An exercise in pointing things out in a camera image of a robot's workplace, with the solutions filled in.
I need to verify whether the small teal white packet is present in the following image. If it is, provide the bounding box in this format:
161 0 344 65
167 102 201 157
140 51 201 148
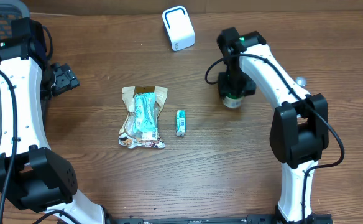
175 110 186 137

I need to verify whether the light green wipes packet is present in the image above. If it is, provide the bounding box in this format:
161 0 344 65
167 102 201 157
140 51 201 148
134 92 157 133

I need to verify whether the green lid white jar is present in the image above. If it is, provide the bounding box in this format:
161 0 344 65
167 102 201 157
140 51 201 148
222 96 243 109

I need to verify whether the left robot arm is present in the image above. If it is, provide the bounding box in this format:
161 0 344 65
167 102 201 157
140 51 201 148
0 17 111 223

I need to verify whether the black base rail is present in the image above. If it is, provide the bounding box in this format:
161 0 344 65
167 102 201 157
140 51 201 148
106 213 334 224

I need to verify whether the white barcode scanner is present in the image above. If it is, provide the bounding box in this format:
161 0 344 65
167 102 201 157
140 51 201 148
162 6 196 52

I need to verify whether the brown snack packet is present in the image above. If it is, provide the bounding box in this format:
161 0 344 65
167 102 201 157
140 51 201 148
119 86 168 149

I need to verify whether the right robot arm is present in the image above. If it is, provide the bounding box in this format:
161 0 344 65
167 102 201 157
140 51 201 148
216 27 332 223

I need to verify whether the yellow drink bottle silver cap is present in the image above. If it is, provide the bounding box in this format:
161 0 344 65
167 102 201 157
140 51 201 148
295 77 306 88

